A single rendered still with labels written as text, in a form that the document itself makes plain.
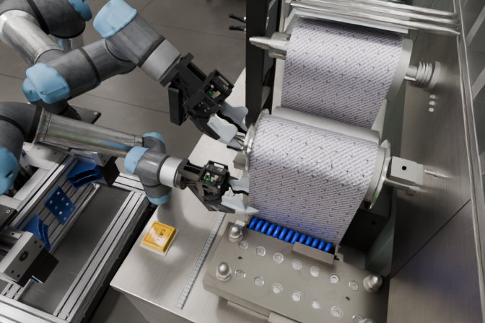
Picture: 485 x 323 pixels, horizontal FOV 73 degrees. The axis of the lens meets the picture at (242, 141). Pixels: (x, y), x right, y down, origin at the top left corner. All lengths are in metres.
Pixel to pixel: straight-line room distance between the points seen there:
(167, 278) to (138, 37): 0.62
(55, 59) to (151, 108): 2.04
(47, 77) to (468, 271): 0.70
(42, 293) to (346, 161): 1.56
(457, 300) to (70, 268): 1.67
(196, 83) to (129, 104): 2.21
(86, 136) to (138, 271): 0.39
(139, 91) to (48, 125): 2.02
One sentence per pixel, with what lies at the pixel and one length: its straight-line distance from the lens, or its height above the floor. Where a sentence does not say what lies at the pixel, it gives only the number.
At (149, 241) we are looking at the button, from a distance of 0.99.
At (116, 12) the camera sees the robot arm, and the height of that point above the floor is 1.52.
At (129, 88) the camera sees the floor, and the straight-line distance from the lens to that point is 2.98.
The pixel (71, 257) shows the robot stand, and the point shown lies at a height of 0.21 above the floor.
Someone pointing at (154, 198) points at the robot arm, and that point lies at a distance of 0.96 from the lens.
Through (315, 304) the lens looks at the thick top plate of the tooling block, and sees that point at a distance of 0.81.
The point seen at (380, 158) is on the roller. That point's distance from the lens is 0.67.
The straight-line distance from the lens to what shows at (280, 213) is 0.81.
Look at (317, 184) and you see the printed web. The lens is 0.67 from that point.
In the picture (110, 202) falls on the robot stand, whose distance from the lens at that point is 1.98.
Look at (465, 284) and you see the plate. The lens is 0.47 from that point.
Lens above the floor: 1.79
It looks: 49 degrees down
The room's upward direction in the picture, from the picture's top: straight up
